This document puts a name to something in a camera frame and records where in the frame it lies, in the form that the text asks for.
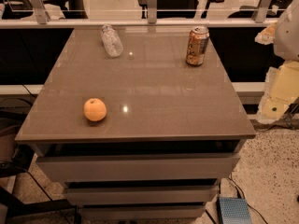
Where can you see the orange soda can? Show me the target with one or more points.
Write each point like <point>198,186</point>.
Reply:
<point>197,44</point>

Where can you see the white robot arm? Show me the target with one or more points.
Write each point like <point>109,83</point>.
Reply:
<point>286,40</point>

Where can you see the black office chair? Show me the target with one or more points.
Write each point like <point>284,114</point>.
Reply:
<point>177,8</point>

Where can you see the orange fruit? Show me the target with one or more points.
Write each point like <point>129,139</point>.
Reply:
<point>94,109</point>

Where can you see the yellow foam block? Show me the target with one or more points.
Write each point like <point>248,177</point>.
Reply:
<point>281,89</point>

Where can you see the blue perforated box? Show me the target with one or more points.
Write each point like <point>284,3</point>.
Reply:
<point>233,211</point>

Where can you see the metal railing post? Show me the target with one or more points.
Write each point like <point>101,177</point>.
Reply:
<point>152,11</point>

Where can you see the grey drawer cabinet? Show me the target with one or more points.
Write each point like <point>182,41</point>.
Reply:
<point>171,133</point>

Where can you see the clear plastic water bottle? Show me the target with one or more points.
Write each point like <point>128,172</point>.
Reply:
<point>111,41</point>

